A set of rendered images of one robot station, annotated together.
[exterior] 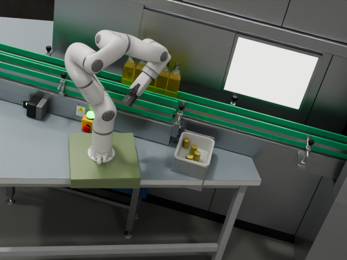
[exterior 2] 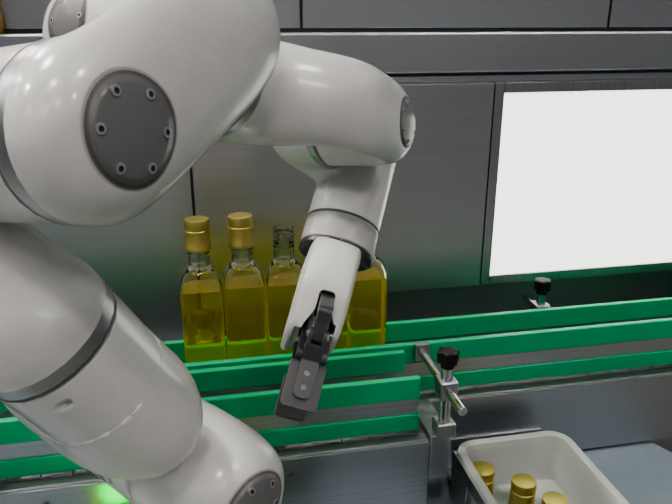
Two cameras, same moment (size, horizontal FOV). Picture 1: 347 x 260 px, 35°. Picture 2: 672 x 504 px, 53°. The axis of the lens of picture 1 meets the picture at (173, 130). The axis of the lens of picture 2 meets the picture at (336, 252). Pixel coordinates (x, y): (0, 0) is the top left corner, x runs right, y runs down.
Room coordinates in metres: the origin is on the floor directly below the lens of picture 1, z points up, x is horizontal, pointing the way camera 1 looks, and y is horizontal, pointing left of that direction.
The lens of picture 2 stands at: (1.50, 0.33, 1.41)
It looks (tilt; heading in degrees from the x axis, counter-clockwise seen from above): 19 degrees down; 344
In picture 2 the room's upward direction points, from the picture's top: straight up
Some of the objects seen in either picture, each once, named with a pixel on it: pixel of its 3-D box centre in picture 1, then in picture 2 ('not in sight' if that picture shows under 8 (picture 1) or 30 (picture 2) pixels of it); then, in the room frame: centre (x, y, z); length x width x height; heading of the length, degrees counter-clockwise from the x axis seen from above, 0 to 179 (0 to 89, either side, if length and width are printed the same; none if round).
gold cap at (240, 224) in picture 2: not in sight; (240, 230); (2.37, 0.23, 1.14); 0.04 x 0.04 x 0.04
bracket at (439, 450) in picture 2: (177, 126); (430, 436); (2.25, -0.01, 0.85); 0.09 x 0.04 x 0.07; 176
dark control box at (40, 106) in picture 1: (36, 108); not in sight; (2.21, 0.70, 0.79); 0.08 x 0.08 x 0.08; 86
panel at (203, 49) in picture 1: (224, 61); (472, 187); (2.48, -0.17, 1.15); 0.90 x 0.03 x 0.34; 86
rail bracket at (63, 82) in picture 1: (61, 86); not in sight; (2.22, 0.59, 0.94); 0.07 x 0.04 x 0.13; 176
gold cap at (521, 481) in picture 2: (193, 149); (522, 493); (2.16, -0.12, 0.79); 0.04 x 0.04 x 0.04
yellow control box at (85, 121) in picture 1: (90, 123); not in sight; (2.19, 0.42, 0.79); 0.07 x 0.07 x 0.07; 86
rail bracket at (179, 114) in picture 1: (180, 113); (439, 383); (2.23, -0.02, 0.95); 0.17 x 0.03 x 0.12; 176
